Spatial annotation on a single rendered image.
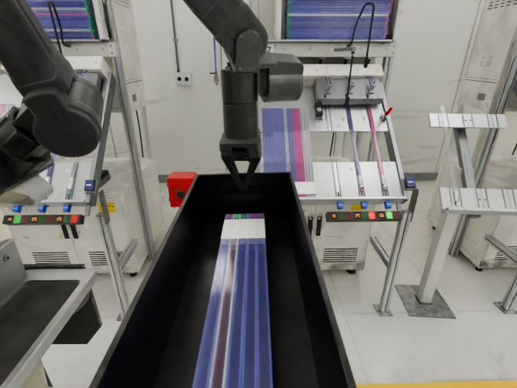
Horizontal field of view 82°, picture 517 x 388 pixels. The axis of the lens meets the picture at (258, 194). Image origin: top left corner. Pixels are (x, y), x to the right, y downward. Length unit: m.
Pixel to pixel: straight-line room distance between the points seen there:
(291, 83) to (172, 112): 2.87
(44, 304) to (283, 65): 0.45
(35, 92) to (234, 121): 0.26
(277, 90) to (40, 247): 1.96
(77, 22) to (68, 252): 1.28
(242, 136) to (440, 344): 1.63
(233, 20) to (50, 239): 1.92
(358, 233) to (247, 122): 1.52
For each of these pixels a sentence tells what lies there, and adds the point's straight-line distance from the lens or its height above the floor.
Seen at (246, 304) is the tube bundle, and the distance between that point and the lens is 0.36.
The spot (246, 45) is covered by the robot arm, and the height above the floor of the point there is 1.33.
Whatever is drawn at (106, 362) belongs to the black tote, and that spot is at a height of 1.12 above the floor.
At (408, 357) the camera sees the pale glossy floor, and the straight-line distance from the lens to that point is 1.79.
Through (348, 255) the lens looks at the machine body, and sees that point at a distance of 2.01.
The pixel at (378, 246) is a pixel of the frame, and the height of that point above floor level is 0.32.
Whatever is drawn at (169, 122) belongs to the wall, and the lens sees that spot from 3.36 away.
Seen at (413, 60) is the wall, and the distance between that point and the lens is 3.56.
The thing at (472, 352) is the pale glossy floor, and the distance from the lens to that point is 1.95.
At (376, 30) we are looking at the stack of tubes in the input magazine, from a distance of 1.79.
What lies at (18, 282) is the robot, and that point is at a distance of 0.52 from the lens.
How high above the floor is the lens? 1.32
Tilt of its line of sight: 25 degrees down
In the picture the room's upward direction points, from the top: straight up
